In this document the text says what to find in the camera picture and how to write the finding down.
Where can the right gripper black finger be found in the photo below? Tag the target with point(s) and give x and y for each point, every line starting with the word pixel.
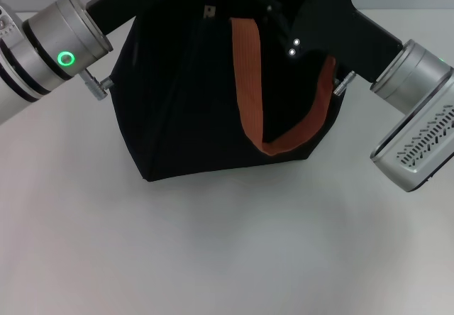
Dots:
pixel 287 18

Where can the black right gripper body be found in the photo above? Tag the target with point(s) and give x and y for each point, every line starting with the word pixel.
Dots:
pixel 330 24

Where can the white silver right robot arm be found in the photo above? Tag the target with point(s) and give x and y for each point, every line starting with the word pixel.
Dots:
pixel 411 77

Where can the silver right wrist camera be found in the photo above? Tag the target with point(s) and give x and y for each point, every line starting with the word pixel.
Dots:
pixel 418 144

